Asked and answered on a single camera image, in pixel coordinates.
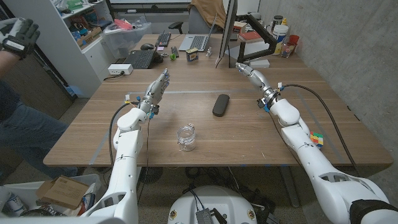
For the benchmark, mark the silver laptop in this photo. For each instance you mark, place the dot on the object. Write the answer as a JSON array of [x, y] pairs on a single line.
[[196, 42]]

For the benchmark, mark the jar with black lid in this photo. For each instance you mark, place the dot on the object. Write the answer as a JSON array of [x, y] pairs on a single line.
[[276, 21]]

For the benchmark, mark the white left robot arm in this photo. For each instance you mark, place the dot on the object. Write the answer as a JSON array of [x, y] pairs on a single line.
[[127, 155]]

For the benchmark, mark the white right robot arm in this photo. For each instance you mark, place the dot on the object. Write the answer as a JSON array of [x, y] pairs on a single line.
[[314, 161]]

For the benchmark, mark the flat white box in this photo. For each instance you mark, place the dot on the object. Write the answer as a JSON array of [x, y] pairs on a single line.
[[260, 63]]

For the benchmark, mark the pink packet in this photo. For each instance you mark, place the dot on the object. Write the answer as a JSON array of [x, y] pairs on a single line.
[[122, 24]]

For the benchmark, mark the green box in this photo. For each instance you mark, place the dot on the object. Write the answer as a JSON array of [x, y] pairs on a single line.
[[74, 4]]

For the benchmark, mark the person's right forearm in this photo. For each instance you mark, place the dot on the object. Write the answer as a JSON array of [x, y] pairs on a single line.
[[6, 63]]

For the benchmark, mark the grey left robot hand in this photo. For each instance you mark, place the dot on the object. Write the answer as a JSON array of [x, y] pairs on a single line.
[[157, 90]]

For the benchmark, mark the small silver figure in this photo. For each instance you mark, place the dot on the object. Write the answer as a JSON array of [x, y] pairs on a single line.
[[209, 53]]

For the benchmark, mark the red cup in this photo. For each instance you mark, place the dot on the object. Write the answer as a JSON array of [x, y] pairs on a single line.
[[294, 40]]

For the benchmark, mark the glass jar with bits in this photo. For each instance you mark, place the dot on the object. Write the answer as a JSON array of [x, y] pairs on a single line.
[[287, 51]]

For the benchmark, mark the black computer mouse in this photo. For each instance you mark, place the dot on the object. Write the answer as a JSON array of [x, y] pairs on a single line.
[[147, 46]]

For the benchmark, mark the white paper sheet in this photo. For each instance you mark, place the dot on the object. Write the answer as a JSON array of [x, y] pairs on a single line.
[[258, 48]]

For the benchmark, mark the black remote control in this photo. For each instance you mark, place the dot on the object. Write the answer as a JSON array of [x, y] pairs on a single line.
[[174, 51]]

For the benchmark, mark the clear glass cup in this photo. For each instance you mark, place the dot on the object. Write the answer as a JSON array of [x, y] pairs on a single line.
[[186, 138]]

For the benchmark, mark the compact black keyboard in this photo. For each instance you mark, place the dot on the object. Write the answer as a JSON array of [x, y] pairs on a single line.
[[163, 39]]

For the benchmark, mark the multicolour puzzle cube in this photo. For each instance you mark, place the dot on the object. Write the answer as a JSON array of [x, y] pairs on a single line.
[[317, 139]]

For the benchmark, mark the orange white box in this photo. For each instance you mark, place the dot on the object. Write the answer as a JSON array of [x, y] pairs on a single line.
[[240, 28]]

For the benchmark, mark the clear plastic storage bin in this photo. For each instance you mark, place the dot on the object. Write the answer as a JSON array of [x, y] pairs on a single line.
[[124, 42]]

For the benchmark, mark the flat brown cardboard box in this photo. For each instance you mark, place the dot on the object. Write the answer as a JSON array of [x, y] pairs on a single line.
[[63, 192]]

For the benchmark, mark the white power strip box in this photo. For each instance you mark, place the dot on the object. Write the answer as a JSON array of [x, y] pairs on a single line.
[[119, 69]]

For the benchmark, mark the black round fan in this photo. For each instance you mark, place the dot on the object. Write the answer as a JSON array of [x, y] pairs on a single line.
[[150, 175]]

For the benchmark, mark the person in blue jeans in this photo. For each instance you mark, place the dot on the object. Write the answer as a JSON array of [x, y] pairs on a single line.
[[28, 137]]

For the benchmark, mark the black glasses case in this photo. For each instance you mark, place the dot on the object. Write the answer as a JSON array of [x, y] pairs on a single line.
[[221, 105]]

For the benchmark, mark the white plastic bin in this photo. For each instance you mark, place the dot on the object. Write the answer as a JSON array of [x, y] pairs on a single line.
[[28, 188]]

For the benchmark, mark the open cardboard box with items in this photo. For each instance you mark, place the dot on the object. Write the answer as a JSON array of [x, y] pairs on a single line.
[[90, 37]]

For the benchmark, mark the grey office chair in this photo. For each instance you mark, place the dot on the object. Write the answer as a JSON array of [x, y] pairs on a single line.
[[199, 23]]

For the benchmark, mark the white printed can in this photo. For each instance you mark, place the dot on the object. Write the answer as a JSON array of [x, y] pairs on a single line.
[[14, 203]]

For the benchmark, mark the small yellow black box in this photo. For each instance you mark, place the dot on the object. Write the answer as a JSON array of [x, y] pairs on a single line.
[[192, 55]]

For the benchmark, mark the small green object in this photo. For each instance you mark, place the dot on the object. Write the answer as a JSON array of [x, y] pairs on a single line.
[[173, 56]]

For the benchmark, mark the wide black keyboard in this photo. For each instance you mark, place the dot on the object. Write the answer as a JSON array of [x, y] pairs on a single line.
[[140, 59]]

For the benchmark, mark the tan jacket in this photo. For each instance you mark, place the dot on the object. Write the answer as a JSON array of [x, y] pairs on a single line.
[[208, 11]]

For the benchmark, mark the white shelf cabinet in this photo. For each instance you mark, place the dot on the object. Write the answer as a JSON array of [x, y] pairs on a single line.
[[74, 65]]

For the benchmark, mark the yellow bottle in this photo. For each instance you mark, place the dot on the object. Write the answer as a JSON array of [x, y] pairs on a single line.
[[284, 21]]

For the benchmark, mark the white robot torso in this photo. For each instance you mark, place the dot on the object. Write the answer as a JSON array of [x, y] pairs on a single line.
[[214, 199]]

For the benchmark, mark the red book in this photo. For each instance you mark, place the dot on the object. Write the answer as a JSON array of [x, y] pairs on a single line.
[[250, 36]]

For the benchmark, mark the person's right gloved hand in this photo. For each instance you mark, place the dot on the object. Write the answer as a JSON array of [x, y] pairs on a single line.
[[18, 35]]

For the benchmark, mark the computer monitor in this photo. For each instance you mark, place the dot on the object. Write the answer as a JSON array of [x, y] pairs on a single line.
[[228, 28]]

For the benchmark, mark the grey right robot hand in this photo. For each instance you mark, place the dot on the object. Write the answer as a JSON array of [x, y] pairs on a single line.
[[258, 81]]

